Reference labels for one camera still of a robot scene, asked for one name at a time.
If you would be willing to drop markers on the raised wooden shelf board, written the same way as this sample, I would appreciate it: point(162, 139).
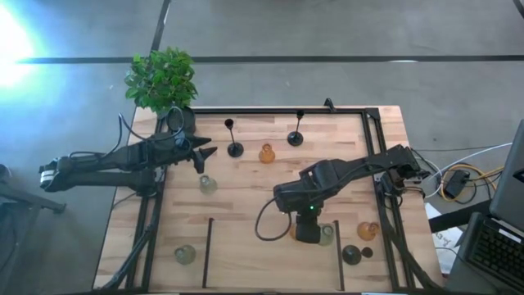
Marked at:
point(270, 262)

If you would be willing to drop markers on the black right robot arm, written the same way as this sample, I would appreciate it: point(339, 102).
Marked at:
point(348, 172)

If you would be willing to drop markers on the black floor stand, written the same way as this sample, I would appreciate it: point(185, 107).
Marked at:
point(37, 201)

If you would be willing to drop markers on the white paper sheet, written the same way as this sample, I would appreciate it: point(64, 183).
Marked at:
point(444, 241)

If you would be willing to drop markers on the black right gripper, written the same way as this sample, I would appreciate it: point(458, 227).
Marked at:
point(308, 228)

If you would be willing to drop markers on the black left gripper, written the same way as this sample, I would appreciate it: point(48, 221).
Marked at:
point(178, 149)

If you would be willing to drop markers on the small black clamp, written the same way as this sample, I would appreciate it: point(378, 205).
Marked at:
point(329, 105)

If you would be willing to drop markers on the green leafy plant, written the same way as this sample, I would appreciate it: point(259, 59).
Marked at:
point(161, 78)

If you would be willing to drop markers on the clear ribbed glass candle holder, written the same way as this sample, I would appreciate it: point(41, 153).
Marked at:
point(208, 185)
point(328, 236)
point(185, 254)

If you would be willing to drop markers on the black metal table frame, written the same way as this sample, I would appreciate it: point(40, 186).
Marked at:
point(286, 110)

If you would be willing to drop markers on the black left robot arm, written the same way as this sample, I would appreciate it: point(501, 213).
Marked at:
point(102, 160)

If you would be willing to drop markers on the grey laptop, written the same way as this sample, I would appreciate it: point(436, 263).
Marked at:
point(499, 254)

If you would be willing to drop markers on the black stand bar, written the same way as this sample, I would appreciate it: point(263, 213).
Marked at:
point(454, 219)

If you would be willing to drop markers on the black plant pot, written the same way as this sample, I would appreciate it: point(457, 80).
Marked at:
point(187, 119)

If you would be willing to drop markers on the black power adapter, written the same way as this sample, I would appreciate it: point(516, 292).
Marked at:
point(457, 183)

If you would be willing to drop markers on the tall black metal candlestick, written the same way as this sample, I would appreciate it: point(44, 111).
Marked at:
point(235, 149)

